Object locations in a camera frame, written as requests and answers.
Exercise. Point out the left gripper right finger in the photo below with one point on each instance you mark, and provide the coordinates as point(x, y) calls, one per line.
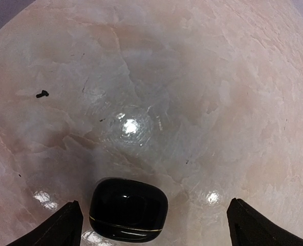
point(249, 227)

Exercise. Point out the small black case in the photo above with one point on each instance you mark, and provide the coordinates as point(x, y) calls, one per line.
point(127, 210)

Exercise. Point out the small black debris speck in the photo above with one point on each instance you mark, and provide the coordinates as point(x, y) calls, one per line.
point(43, 93)

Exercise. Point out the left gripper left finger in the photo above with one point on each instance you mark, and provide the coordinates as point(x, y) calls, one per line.
point(64, 227)

